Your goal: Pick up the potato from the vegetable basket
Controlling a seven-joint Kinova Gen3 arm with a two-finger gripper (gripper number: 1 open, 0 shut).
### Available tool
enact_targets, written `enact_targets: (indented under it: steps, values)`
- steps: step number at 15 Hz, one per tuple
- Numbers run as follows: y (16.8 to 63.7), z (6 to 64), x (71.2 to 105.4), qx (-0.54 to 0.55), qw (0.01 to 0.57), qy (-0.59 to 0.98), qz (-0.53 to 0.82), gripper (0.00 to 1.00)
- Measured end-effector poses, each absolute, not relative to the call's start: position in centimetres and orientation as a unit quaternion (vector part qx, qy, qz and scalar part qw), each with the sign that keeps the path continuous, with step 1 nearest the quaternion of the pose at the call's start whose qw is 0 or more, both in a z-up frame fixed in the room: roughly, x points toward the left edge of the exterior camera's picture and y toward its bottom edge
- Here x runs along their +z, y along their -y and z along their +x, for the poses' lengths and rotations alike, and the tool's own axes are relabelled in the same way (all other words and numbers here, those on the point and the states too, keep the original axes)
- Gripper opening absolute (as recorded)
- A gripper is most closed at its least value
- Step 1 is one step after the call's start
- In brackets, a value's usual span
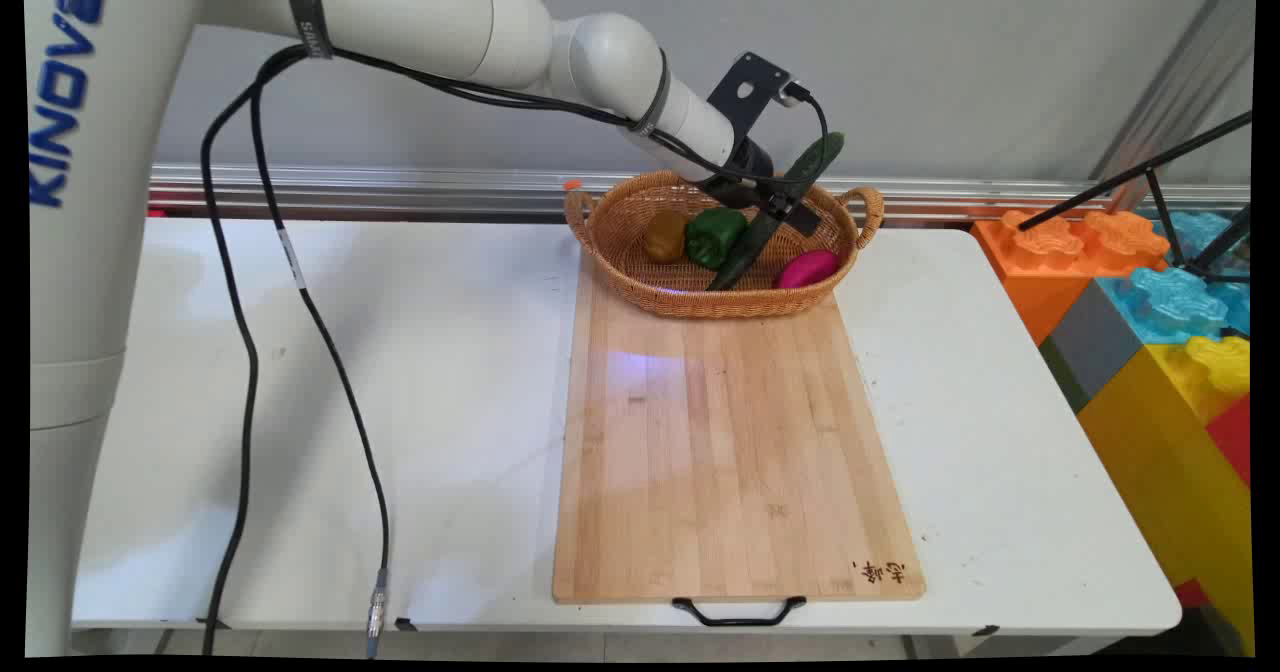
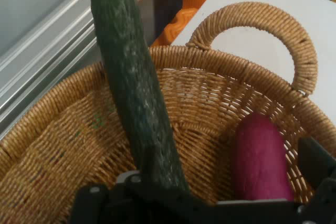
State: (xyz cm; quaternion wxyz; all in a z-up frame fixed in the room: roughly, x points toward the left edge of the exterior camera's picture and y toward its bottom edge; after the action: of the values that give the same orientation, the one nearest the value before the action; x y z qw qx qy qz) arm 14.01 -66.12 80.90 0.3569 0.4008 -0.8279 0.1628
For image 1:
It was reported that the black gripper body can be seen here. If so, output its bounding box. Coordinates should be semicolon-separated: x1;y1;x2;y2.
712;134;778;203

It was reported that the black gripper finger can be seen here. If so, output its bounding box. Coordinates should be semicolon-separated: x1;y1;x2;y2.
764;192;824;238
698;178;763;211

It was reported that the yellow-brown toy potato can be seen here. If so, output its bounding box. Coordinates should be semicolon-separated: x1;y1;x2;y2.
643;211;690;264

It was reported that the green toy bell pepper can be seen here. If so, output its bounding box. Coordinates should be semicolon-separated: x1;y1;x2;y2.
684;207;750;271

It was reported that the magenta toy sweet potato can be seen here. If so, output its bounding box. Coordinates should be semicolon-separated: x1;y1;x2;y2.
775;249;842;291

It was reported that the green toy cucumber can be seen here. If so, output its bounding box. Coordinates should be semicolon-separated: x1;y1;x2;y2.
706;131;847;293

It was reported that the woven wicker basket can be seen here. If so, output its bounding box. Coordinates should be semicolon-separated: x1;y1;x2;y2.
563;170;887;320

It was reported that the wooden cutting board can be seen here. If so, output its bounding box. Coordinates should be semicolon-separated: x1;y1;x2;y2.
552;252;927;606

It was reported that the orange foam block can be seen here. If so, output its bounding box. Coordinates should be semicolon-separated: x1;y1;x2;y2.
972;209;1172;346

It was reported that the black tripod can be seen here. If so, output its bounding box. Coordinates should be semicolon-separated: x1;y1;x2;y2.
1018;110;1253;286

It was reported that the large blue foam block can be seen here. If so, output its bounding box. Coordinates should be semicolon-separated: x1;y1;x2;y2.
1095;266;1251;345

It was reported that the small blue foam block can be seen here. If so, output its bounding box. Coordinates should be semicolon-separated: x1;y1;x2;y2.
1150;210;1251;275

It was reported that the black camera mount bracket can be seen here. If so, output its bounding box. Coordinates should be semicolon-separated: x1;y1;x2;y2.
706;52;792;135

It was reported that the narrow dark velcro strap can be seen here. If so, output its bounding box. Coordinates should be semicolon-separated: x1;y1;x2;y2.
630;47;674;139

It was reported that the aluminium rail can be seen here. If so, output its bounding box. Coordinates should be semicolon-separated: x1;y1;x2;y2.
150;163;1251;224

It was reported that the black cutting board handle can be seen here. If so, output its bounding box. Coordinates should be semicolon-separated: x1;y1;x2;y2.
671;596;808;629

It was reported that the black cable with metal connector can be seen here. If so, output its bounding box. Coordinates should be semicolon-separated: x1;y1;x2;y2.
249;47;392;659

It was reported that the wide grey velcro strap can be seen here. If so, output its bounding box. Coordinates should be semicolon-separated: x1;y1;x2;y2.
282;0;335;62

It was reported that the thick black hanging cable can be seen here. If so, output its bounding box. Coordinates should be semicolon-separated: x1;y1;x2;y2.
199;44;313;656

